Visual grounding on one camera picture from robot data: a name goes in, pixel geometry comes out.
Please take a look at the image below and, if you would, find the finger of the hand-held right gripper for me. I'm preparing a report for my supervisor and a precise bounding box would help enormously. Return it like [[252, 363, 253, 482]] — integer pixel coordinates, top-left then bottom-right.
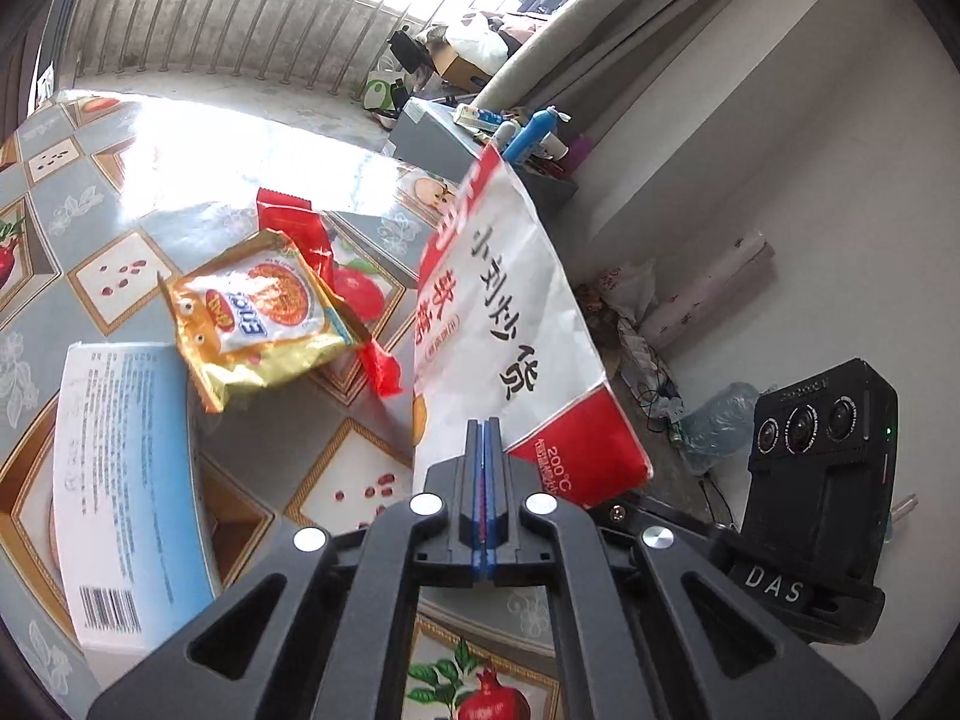
[[592, 491, 740, 541]]

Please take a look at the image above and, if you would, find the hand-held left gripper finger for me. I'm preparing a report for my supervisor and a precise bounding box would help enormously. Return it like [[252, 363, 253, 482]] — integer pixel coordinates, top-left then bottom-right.
[[86, 418, 487, 720], [486, 418, 878, 720]]

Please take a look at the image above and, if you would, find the white red paper bag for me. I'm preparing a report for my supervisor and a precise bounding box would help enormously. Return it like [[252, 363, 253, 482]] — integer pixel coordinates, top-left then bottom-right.
[[412, 142, 653, 511]]

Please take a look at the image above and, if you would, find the yellow snack packet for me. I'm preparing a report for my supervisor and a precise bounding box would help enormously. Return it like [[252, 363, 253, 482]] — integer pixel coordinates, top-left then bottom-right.
[[157, 229, 376, 415]]

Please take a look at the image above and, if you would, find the white blue carton box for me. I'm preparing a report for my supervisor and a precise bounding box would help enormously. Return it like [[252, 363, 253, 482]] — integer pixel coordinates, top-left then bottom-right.
[[51, 341, 226, 653]]

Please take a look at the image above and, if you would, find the red wrapper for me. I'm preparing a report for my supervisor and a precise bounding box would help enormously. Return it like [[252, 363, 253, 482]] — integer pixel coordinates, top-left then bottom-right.
[[255, 187, 406, 400]]

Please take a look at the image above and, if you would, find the crushed clear plastic bottle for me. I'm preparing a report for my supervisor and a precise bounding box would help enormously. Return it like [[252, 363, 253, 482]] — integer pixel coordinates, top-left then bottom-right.
[[679, 381, 762, 475]]

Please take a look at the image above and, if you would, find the white patterned bag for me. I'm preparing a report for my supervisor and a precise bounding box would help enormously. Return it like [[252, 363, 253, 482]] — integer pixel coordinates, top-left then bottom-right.
[[615, 315, 676, 391]]

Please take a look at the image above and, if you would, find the pink patterned roll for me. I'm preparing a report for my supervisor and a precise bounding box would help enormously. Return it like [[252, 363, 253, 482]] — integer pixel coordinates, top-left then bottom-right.
[[649, 231, 777, 350]]

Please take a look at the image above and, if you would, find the purple cup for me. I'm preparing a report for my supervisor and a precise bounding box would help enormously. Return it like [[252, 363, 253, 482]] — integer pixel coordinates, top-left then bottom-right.
[[562, 133, 595, 181]]

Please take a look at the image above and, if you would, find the blue bottle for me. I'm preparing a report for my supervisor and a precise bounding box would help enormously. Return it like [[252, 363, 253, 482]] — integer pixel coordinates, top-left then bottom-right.
[[501, 106, 563, 164]]

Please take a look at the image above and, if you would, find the grey cabinet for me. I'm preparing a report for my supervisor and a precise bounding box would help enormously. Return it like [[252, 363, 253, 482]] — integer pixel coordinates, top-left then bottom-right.
[[386, 97, 578, 218]]

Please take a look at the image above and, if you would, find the small printed box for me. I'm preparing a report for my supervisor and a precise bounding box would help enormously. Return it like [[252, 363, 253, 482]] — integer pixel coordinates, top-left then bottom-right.
[[454, 103, 503, 132]]

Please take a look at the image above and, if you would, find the green white bag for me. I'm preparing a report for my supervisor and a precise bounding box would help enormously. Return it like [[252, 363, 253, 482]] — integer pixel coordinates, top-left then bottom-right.
[[364, 67, 410, 113]]

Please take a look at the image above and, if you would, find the cardboard box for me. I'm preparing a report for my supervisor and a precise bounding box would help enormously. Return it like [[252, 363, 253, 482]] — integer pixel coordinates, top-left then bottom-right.
[[431, 37, 496, 91]]

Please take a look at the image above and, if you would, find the grey curtain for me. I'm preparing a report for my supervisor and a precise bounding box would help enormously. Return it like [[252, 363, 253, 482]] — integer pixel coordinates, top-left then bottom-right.
[[472, 0, 833, 166]]

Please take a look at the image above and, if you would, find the bulging white plastic bag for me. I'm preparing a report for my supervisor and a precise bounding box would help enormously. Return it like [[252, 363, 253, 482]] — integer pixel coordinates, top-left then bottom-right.
[[446, 11, 511, 76]]

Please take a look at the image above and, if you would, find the table with fruit-pattern cloth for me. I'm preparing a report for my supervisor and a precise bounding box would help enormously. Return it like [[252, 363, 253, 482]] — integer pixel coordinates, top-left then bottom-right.
[[0, 86, 560, 720]]

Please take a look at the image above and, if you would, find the metal balcony railing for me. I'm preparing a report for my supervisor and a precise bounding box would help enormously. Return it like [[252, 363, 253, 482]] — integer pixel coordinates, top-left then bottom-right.
[[71, 0, 526, 102]]

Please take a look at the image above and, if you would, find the tangled cable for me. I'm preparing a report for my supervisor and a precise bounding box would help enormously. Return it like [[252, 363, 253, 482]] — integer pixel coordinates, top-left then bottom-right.
[[630, 360, 685, 437]]

